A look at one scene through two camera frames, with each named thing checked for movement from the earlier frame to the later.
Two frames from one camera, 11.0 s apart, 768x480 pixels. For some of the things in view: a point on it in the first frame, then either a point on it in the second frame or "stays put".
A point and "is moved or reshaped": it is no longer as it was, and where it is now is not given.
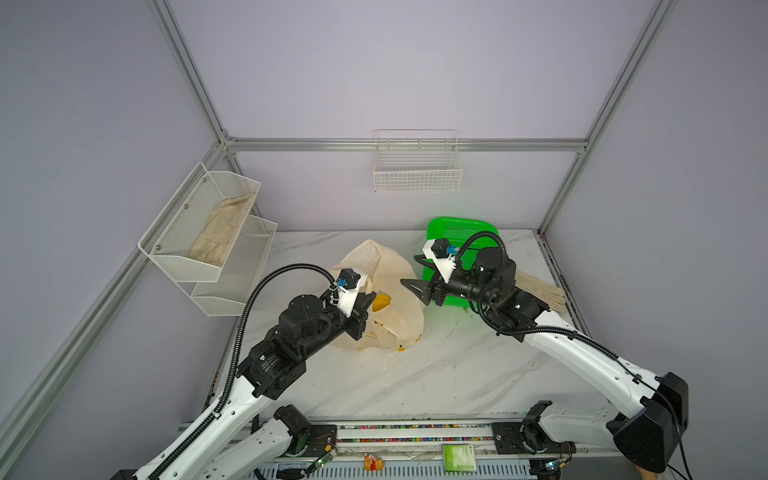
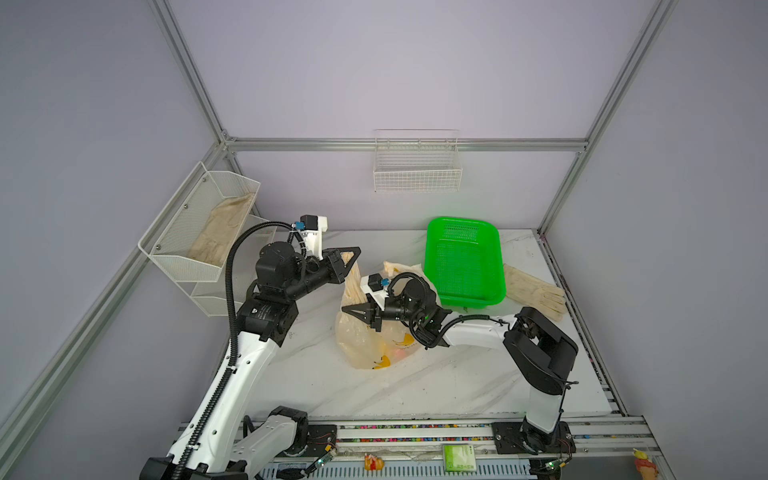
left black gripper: (360, 315) to (335, 267)
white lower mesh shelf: (241, 272) stays put
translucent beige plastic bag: (395, 317) is moved or reshaped
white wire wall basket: (417, 161) stays put
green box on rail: (459, 458) stays put
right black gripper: (437, 288) to (377, 312)
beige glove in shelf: (212, 243) stays put
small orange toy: (373, 463) stays put
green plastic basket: (456, 231) stays put
